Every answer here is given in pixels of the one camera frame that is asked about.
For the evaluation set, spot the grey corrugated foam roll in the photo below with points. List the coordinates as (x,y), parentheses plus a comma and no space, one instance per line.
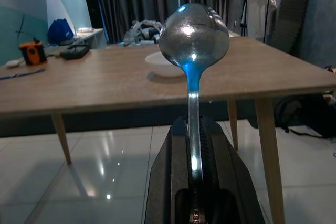
(291,11)

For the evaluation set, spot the light wooden table leg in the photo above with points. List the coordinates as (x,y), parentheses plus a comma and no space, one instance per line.
(271,155)
(61,140)
(233,127)

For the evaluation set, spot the orange and black device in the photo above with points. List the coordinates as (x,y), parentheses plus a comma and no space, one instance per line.
(32,53)

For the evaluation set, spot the blue fabric bag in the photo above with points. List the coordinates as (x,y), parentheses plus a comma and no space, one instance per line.
(60,31)

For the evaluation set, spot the pile of grey clothes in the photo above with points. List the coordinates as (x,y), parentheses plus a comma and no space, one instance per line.
(141,31)

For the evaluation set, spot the white hanging garment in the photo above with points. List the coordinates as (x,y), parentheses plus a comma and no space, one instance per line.
(258,16)

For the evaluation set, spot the white folded cloth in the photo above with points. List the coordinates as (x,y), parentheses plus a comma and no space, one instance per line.
(85,30)

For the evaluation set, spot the silver metal spoon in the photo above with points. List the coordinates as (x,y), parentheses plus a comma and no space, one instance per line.
(191,37)

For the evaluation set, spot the white side table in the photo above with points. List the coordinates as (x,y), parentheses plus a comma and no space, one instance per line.
(97,37)

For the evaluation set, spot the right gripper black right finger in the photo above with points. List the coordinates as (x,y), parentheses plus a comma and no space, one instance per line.
(225,171)

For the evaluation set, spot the black backpack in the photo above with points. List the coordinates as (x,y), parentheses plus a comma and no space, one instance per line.
(304,113)

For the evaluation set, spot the white ceramic bowl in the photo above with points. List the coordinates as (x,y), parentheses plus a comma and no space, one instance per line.
(160,68)

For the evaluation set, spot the black flat device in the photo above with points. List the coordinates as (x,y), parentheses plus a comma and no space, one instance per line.
(74,53)

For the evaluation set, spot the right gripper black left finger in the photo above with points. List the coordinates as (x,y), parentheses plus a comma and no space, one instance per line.
(168,161)

